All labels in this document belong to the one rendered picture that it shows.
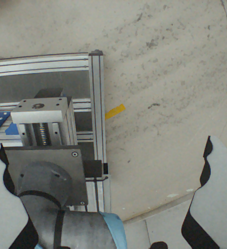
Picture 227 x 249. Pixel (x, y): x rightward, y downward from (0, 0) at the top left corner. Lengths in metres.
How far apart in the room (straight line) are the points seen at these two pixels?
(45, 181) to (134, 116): 1.23
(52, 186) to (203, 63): 1.43
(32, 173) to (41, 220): 0.13
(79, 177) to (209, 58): 1.38
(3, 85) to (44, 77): 0.30
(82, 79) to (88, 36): 0.33
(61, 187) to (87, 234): 0.15
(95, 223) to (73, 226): 0.04
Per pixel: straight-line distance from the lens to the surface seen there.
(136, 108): 1.60
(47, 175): 0.50
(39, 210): 0.45
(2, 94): 1.46
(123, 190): 2.17
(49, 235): 0.42
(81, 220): 0.43
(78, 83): 1.28
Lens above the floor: 1.43
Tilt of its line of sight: 60 degrees down
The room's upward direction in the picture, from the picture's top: 174 degrees clockwise
